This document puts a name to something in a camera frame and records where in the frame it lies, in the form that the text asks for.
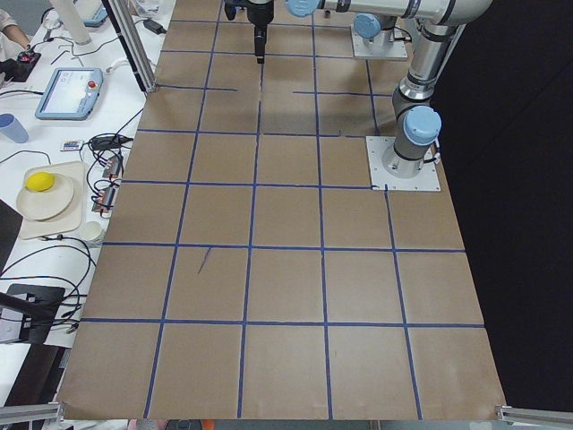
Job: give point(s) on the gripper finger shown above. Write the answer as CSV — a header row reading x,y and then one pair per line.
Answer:
x,y
260,40

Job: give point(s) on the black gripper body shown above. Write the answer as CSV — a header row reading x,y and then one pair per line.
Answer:
x,y
260,17

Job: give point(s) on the black power adapter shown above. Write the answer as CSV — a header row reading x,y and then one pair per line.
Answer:
x,y
154,27

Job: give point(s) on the white cylinder tube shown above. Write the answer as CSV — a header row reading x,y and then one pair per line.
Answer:
x,y
69,16

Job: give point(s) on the blue teach pendant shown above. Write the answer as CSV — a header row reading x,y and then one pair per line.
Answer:
x,y
71,94

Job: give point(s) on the white paper cup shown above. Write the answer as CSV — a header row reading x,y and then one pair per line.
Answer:
x,y
92,233

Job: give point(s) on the yellow lemon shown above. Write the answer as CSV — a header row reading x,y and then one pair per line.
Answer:
x,y
40,182

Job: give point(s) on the light blue cup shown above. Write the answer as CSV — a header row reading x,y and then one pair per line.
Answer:
x,y
12,128

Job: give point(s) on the beige plate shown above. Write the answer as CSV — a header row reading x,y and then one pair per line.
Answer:
x,y
45,205

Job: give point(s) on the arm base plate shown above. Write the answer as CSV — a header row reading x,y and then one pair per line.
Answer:
x,y
389,172
387,45

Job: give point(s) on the aluminium frame post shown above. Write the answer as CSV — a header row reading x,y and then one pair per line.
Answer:
x,y
125,29

